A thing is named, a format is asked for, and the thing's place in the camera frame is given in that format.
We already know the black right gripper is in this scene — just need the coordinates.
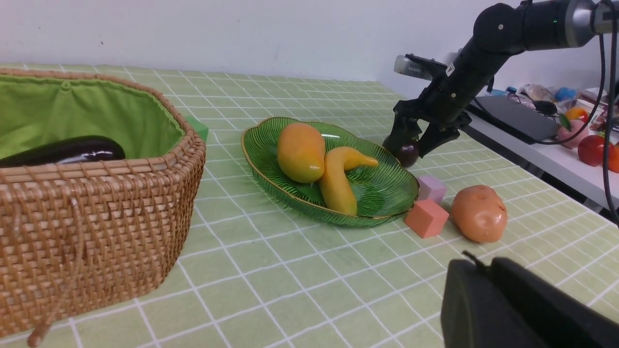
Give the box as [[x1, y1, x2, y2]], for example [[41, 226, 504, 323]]
[[382, 53, 494, 157]]

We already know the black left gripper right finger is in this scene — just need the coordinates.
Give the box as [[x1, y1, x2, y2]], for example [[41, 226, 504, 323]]
[[489, 257, 619, 348]]

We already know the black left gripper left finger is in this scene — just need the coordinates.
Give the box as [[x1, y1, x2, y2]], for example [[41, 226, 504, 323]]
[[440, 251, 548, 348]]

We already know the dark purple toy mangosteen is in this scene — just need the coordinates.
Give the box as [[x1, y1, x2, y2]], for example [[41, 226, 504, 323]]
[[395, 140, 419, 168]]

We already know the tan toy potato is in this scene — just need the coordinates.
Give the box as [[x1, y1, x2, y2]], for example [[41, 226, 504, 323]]
[[451, 185, 508, 243]]

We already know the yellow toy banana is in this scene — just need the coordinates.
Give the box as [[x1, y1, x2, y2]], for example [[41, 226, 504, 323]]
[[319, 147, 380, 216]]

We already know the orange-yellow toy mango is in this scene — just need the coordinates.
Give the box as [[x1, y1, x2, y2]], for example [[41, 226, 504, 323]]
[[277, 122, 326, 184]]

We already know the purple toy eggplant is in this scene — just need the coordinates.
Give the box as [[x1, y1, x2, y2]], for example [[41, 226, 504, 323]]
[[0, 136, 126, 168]]

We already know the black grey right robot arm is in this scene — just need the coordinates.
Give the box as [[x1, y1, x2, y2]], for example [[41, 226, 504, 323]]
[[383, 0, 618, 348]]

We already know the lilac foam cube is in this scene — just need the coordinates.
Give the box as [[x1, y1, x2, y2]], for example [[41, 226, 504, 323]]
[[417, 175, 447, 204]]

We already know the green leaf-shaped glass plate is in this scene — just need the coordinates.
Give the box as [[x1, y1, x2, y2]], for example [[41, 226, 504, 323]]
[[240, 117, 419, 227]]

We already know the pink-orange foam cube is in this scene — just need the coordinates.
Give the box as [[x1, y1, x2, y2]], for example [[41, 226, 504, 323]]
[[404, 200, 449, 239]]

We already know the white side table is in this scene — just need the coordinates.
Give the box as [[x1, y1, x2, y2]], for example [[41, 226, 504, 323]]
[[466, 112, 608, 208]]

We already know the pink toy peach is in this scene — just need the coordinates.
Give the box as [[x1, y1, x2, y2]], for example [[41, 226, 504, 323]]
[[557, 119, 590, 149]]

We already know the red toy tomato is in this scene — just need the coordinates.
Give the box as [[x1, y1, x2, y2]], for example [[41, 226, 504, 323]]
[[577, 135, 605, 167]]

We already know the green foam cube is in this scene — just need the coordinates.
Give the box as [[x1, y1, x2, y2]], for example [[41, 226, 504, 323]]
[[186, 116, 209, 143]]

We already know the woven wicker basket green lining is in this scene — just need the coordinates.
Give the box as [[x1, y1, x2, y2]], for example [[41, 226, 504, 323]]
[[1, 68, 207, 347]]

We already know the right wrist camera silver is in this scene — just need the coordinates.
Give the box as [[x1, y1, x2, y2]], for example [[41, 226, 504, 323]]
[[393, 54, 447, 81]]

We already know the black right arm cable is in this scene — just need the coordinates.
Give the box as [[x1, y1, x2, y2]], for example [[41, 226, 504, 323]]
[[537, 0, 619, 228]]

